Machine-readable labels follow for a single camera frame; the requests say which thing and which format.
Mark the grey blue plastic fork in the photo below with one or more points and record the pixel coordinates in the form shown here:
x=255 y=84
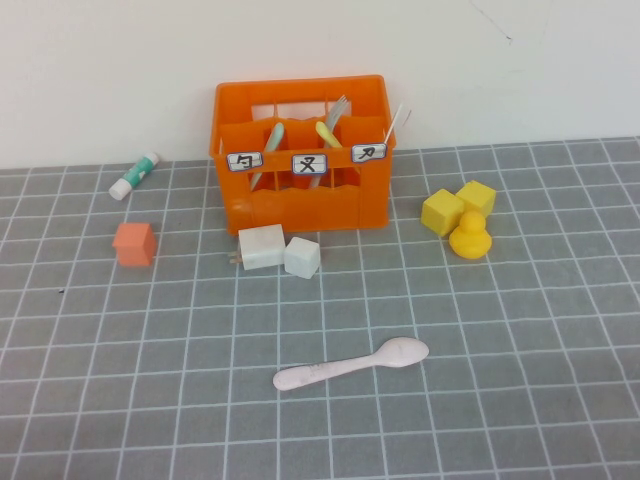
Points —
x=337 y=112

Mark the pink plastic spoon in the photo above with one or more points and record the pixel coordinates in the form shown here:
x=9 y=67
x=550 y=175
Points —
x=399 y=350

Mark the orange plastic cutlery crate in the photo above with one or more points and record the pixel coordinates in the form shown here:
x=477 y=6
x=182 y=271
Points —
x=300 y=210

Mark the white cube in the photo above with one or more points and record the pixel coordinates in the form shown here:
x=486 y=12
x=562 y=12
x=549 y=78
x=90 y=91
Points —
x=301 y=257

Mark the white charger plug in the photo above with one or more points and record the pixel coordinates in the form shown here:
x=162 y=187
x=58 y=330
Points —
x=261 y=247

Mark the paper label reading fork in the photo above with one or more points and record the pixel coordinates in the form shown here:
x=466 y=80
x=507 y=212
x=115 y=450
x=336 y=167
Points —
x=309 y=164

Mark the paper label reading knife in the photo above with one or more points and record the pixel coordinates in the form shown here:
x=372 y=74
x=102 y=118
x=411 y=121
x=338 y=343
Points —
x=370 y=153

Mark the yellow plastic utensil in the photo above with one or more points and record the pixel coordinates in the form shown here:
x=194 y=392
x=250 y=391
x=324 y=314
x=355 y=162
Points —
x=325 y=132

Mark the light green plastic utensil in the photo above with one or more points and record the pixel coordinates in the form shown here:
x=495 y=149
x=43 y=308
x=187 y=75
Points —
x=275 y=136

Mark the yellow cube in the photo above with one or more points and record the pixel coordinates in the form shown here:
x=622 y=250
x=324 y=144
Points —
x=478 y=197
x=441 y=212

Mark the thin white plastic knife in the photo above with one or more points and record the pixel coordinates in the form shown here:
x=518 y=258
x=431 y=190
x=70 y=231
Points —
x=393 y=122

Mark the yellow rubber duck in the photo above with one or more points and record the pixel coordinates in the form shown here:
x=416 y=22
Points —
x=470 y=240

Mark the salmon orange block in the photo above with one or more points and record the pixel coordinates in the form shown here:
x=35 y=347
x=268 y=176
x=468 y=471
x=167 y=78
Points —
x=134 y=247

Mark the white and green glue stick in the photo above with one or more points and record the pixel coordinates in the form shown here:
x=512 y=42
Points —
x=134 y=175

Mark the grey grid tablecloth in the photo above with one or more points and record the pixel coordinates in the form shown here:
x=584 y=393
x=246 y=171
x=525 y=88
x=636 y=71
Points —
x=150 y=400

